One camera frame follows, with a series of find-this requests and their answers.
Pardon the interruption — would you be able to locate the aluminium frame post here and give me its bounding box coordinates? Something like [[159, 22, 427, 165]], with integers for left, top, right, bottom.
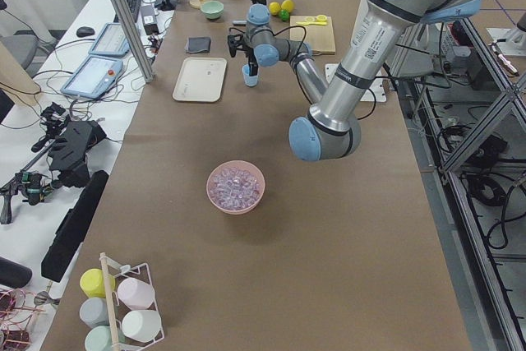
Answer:
[[110, 0, 155, 83]]

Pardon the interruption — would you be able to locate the black computer mouse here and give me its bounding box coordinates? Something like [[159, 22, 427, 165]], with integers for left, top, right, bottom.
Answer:
[[76, 26, 95, 38]]

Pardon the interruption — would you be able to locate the white wire cup rack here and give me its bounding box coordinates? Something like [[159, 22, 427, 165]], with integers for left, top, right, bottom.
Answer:
[[99, 252, 165, 350]]

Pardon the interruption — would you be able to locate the blue teach pendant near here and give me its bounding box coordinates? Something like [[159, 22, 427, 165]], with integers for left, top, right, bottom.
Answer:
[[60, 56, 123, 99]]

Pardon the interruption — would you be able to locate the yellow cup in rack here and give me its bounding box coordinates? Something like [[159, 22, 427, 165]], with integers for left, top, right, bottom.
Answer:
[[79, 268, 105, 298]]

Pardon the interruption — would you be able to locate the pink cup in rack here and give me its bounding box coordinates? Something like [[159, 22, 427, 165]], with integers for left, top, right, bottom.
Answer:
[[117, 278, 155, 310]]

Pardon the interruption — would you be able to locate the yellow lemon lower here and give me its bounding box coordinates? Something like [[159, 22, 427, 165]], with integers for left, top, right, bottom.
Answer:
[[268, 2, 281, 16]]

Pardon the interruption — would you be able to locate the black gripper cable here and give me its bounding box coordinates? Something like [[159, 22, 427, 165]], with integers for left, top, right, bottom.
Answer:
[[229, 25, 309, 56]]

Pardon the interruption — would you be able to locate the yellow plastic knife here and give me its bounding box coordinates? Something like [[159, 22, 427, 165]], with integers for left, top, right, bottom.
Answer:
[[295, 20, 328, 26]]

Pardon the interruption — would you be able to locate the light blue cup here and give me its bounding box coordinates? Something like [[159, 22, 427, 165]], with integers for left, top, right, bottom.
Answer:
[[242, 64, 258, 87]]

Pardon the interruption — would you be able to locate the yellow lemon upper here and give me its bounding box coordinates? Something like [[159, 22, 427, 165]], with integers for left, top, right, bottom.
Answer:
[[280, 0, 295, 13]]

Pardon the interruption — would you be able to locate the pink bowl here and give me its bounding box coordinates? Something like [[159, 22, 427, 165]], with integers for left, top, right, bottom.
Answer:
[[206, 160, 265, 215]]

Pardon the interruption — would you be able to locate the blue teach pendant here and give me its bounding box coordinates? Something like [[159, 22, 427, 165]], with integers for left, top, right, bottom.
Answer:
[[60, 56, 123, 99], [89, 23, 130, 58]]

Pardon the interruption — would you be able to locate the yellow lemon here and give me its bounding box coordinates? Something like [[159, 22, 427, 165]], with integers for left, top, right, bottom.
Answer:
[[268, 2, 281, 16], [280, 0, 295, 13]]

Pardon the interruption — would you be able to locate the clear ice cubes pile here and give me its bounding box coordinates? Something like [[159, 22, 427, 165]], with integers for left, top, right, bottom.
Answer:
[[207, 166, 263, 211]]

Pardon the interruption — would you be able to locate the white cup in rack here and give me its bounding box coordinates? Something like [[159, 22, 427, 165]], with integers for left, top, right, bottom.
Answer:
[[121, 310, 162, 343]]

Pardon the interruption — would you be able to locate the green lime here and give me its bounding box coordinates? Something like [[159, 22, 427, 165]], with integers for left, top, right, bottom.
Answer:
[[279, 10, 290, 22]]

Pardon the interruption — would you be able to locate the blue teach pendant far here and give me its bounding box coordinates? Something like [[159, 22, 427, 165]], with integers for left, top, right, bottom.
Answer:
[[89, 23, 130, 58]]

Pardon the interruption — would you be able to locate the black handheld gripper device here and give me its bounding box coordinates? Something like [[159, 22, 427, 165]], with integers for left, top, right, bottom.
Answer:
[[1, 103, 107, 224]]

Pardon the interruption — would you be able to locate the green cup in rack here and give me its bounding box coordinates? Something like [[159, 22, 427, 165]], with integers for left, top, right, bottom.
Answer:
[[84, 326, 113, 351]]

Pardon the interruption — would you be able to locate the cream rabbit tray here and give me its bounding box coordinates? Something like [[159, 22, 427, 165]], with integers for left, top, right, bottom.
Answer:
[[173, 57, 227, 103]]

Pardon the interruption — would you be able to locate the grey cup in rack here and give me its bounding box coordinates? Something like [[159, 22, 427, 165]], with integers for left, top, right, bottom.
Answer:
[[79, 297, 109, 329]]

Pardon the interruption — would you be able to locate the black long bar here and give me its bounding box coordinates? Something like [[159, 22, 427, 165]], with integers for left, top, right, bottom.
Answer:
[[40, 170, 108, 283]]

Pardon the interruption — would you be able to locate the grey folded cloth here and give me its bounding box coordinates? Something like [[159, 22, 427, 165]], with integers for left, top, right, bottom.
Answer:
[[185, 36, 211, 53]]

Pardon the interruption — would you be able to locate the mint green bowl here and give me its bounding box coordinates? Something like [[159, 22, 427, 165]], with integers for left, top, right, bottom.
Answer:
[[201, 0, 224, 21]]

